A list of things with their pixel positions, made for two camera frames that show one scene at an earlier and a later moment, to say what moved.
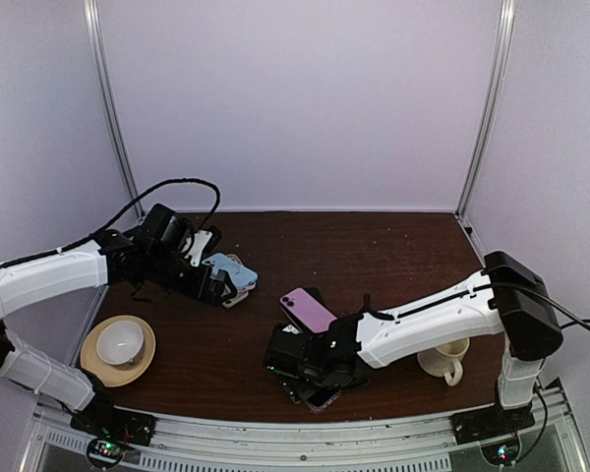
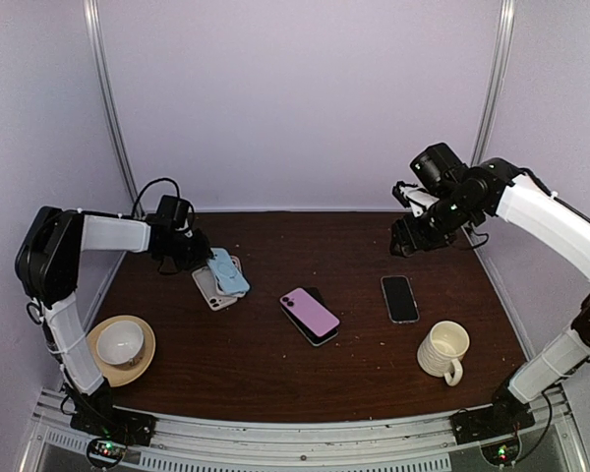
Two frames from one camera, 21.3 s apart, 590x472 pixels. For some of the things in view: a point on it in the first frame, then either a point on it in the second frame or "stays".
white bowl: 121,342 stays
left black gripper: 212,297 -> 203,249
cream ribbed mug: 445,360 stays
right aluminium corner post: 492,107 stays
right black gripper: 297,390 -> 411,239
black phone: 323,399 -> 399,298
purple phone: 323,398 -> 399,298
